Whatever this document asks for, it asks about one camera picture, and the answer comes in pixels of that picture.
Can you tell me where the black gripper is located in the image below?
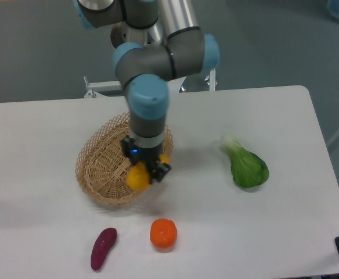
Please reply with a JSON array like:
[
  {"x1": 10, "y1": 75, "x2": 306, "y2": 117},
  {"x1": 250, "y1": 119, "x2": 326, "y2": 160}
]
[{"x1": 120, "y1": 135, "x2": 171, "y2": 183}]

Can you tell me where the yellow mango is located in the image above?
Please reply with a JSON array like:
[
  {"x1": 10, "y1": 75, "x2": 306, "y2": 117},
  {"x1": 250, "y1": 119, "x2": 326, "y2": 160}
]
[{"x1": 126, "y1": 154, "x2": 170, "y2": 191}]

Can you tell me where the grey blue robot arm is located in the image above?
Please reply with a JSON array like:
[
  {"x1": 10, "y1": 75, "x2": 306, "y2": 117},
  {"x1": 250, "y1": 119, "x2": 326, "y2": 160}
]
[{"x1": 74, "y1": 1, "x2": 220, "y2": 182}]

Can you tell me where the woven wicker basket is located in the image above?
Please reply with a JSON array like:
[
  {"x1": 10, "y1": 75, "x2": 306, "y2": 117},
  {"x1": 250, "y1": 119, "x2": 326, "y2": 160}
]
[{"x1": 75, "y1": 112, "x2": 174, "y2": 206}]

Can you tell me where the orange tangerine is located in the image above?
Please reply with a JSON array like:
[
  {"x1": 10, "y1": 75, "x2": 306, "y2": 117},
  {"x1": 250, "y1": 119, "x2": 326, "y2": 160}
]
[{"x1": 150, "y1": 219, "x2": 178, "y2": 249}]

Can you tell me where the purple sweet potato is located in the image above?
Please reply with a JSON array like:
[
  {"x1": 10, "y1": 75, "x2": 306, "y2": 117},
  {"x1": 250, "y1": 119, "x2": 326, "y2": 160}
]
[{"x1": 90, "y1": 228, "x2": 117, "y2": 271}]

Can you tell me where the green bok choy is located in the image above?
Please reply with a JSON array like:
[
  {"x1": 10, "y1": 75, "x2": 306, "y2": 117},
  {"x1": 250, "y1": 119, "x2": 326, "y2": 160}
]
[{"x1": 221, "y1": 135, "x2": 269, "y2": 188}]

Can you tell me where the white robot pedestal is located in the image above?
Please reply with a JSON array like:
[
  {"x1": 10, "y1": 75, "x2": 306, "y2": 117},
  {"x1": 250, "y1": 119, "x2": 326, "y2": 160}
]
[{"x1": 83, "y1": 22, "x2": 220, "y2": 98}]

